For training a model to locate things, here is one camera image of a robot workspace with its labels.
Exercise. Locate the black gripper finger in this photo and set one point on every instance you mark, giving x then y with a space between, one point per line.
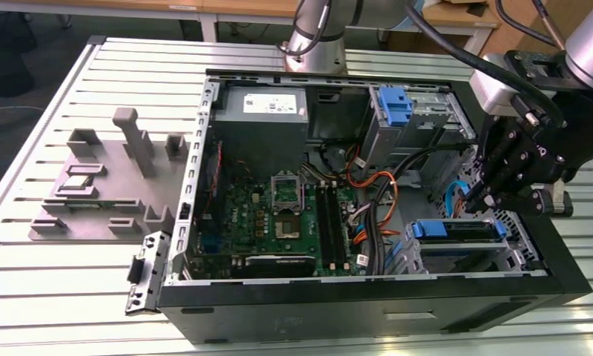
501 155
518 202

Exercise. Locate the hard disk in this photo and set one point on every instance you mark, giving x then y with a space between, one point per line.
429 229

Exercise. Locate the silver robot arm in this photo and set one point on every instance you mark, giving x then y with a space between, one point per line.
316 33

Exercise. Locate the silver disk bay cage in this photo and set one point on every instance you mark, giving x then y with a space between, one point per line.
454 246

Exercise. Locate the silver optical drive cage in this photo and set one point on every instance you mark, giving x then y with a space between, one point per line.
390 144

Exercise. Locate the blue plastic drive latch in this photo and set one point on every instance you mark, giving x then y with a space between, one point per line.
394 107

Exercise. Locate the brown wooden cabinet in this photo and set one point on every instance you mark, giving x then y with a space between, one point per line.
524 15

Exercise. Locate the black RAM slot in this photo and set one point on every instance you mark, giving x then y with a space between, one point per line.
337 226
324 226

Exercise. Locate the thin metal locking lever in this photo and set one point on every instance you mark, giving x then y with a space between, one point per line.
301 196

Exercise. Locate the CPU socket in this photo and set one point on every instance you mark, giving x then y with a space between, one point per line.
288 227

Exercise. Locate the grey power supply box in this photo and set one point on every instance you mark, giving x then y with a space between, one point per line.
261 148

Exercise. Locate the black PC case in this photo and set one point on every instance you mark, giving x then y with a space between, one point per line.
325 315

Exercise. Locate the black graphics card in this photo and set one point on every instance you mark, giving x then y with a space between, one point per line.
276 265

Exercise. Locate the green motherboard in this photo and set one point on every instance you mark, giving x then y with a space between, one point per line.
246 237

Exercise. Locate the black case fan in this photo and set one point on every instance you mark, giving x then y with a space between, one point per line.
209 178

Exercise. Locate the blue expansion slot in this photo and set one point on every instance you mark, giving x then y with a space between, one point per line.
210 244

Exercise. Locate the silver expansion card retainer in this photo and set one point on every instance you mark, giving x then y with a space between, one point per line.
150 267

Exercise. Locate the grey parts rack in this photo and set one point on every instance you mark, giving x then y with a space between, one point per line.
118 193

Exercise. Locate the green RAM stick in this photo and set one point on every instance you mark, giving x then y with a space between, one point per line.
87 203

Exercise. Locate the silver CPU chip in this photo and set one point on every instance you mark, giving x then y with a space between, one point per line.
78 181

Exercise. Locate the black chair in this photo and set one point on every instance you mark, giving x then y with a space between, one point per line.
6 66

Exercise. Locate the wooden desk white frame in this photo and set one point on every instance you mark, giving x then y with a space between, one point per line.
257 5

